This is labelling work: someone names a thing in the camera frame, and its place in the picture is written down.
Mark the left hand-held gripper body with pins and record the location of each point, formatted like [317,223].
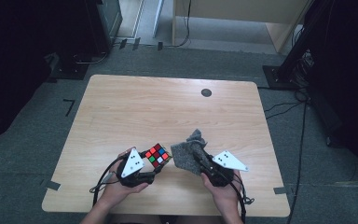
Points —
[133,163]

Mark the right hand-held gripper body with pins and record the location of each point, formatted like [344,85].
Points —
[228,161]

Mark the multicoloured puzzle cube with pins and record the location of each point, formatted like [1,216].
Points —
[158,155]

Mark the grey cloth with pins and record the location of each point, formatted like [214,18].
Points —
[185,155]

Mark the person's left hand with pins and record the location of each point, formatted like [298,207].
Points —
[115,193]

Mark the person's right hand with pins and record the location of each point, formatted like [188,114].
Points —
[225,197]

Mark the grey floor tape strip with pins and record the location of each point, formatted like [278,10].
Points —
[280,190]
[52,185]

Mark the black round table grommet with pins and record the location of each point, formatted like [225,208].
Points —
[206,92]

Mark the dark floor tape strip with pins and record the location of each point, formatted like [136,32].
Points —
[136,43]
[160,46]
[122,43]

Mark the black stand base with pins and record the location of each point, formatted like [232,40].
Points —
[70,72]

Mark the black metal stand with base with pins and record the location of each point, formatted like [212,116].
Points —
[293,56]

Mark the black cabinet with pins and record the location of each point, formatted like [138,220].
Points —
[104,25]

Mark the dark curtain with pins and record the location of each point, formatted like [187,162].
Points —
[18,62]
[348,77]

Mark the light wooden furniture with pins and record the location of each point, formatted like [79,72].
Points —
[239,12]

